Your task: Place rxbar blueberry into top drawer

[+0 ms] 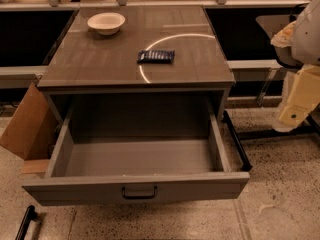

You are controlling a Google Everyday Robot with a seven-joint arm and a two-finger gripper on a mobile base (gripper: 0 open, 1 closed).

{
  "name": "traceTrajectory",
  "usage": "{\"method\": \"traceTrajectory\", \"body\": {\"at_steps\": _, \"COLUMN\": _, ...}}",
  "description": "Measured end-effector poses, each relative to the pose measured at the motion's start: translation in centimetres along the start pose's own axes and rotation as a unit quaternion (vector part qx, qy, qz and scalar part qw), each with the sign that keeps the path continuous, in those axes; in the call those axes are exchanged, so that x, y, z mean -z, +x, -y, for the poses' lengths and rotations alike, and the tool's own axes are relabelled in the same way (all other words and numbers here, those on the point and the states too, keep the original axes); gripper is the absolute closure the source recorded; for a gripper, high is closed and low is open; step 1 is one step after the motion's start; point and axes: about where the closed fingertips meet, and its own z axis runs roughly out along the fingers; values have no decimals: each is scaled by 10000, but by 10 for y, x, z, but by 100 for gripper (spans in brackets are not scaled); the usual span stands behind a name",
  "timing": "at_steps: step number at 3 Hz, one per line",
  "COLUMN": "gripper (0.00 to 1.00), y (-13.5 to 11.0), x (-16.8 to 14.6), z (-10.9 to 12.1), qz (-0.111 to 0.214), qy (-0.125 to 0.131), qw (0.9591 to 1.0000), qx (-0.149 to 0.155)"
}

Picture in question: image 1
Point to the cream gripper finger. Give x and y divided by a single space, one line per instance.
300 96

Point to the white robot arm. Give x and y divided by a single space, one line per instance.
303 36

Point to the grey cabinet with glossy top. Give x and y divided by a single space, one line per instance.
87 62

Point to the open grey top drawer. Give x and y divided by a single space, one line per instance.
107 143

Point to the white paper bowl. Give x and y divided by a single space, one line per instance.
106 23

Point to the black bar on floor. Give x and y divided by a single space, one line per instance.
29 216

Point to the black floor rail right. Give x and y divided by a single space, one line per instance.
246 165

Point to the black drawer handle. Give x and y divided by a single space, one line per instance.
139 194

